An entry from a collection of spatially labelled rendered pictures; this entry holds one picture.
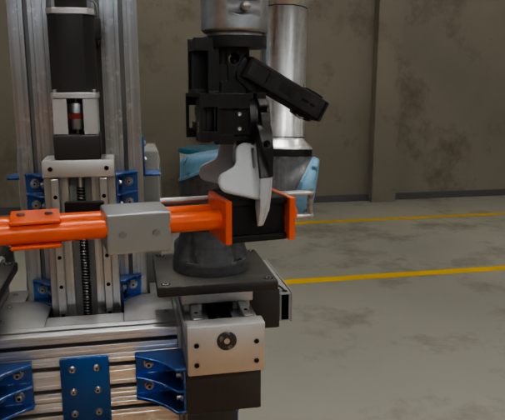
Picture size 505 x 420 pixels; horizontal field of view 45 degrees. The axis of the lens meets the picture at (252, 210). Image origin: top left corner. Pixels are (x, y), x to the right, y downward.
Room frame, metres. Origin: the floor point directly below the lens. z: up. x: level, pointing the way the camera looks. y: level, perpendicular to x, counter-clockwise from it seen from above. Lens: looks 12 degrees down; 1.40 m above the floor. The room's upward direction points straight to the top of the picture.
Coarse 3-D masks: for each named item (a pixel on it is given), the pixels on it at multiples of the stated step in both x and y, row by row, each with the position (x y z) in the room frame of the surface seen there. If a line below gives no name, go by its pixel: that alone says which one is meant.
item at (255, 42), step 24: (192, 48) 0.69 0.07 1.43; (216, 48) 0.69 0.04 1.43; (240, 48) 0.70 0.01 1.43; (264, 48) 0.72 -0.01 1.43; (192, 72) 0.70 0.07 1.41; (216, 72) 0.69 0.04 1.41; (240, 72) 0.70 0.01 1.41; (192, 96) 0.69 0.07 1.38; (216, 96) 0.67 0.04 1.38; (240, 96) 0.68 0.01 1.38; (264, 96) 0.69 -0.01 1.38; (216, 120) 0.69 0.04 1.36; (240, 120) 0.68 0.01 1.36; (216, 144) 0.67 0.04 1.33
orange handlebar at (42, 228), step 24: (24, 216) 0.63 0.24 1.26; (48, 216) 0.63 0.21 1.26; (72, 216) 0.66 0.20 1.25; (96, 216) 0.67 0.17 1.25; (192, 216) 0.66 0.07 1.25; (216, 216) 0.67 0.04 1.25; (0, 240) 0.59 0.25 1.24; (24, 240) 0.60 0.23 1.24; (48, 240) 0.61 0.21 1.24; (72, 240) 0.62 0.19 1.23
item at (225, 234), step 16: (208, 192) 0.72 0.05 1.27; (224, 192) 0.72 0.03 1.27; (272, 192) 0.72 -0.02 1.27; (224, 208) 0.66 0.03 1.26; (240, 208) 0.68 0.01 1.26; (272, 208) 0.69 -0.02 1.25; (288, 208) 0.69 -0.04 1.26; (224, 224) 0.66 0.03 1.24; (240, 224) 0.68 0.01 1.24; (256, 224) 0.68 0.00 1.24; (272, 224) 0.69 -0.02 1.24; (288, 224) 0.69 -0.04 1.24; (224, 240) 0.66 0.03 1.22; (240, 240) 0.67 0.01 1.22; (256, 240) 0.68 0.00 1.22
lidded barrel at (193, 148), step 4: (180, 148) 6.33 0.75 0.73; (184, 148) 6.32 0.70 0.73; (188, 148) 6.32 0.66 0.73; (192, 148) 6.32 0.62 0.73; (196, 148) 6.32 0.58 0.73; (200, 148) 6.32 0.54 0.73; (204, 148) 6.32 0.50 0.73; (208, 148) 6.32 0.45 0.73; (212, 148) 6.32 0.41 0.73; (216, 148) 6.32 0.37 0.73; (180, 152) 6.33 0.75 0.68; (184, 152) 6.25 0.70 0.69; (188, 152) 6.19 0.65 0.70; (192, 152) 6.17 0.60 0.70; (180, 156) 6.34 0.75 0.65; (184, 156) 6.25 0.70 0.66; (180, 160) 6.36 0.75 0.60
